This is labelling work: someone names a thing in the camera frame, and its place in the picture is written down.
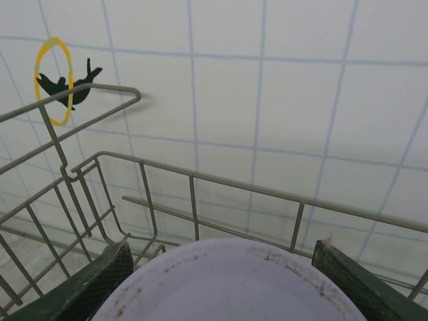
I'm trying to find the grey wire dish rack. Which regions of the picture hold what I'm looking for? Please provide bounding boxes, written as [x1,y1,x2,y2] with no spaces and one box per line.
[0,83,428,321]

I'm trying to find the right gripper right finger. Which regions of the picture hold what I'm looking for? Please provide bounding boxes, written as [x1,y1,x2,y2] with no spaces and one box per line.
[312,239,428,321]

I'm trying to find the purple plastic cup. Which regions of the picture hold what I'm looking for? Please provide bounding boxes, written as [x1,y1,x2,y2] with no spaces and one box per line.
[90,237,368,321]

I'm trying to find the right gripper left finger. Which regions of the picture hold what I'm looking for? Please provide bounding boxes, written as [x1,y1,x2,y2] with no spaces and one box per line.
[0,240,134,321]

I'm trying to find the seal sticker with yellow ring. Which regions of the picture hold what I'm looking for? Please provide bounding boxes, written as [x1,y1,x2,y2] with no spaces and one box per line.
[34,36,104,128]

